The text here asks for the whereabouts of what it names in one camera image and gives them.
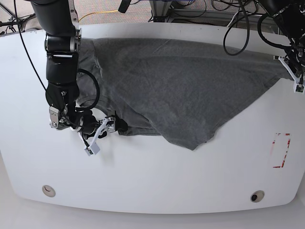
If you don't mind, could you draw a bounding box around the grey T-shirt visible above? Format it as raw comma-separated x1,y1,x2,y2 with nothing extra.
77,38,290,150

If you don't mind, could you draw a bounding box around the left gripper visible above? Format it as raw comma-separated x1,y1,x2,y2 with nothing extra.
274,45,305,86

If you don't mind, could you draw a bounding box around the yellow cable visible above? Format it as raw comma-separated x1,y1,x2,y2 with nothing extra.
78,9,119,22

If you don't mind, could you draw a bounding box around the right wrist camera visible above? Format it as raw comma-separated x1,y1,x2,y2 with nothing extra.
84,143,100,156

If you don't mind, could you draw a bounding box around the red tape rectangle marking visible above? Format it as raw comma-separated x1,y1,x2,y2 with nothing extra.
270,133,291,168

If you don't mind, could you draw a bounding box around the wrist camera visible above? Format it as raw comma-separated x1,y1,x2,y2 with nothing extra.
84,143,100,156
293,83,305,94

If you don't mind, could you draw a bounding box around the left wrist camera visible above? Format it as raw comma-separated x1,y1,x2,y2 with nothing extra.
293,83,305,94

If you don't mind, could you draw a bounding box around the aluminium table leg frame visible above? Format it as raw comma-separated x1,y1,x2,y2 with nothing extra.
148,0,174,22

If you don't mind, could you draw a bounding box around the table grommet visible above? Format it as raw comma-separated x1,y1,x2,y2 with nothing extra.
250,190,265,203
42,185,56,198

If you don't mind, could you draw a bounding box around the right table grommet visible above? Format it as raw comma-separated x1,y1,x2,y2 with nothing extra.
250,190,265,203

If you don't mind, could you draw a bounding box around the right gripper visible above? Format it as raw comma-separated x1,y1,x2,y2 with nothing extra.
71,115,128,145

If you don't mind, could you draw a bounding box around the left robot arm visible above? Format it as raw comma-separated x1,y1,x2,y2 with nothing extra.
257,0,305,91

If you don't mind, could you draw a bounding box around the left table grommet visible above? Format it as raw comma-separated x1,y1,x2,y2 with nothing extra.
42,185,56,198

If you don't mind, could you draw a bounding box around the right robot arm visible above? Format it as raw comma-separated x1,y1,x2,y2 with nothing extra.
31,0,118,146

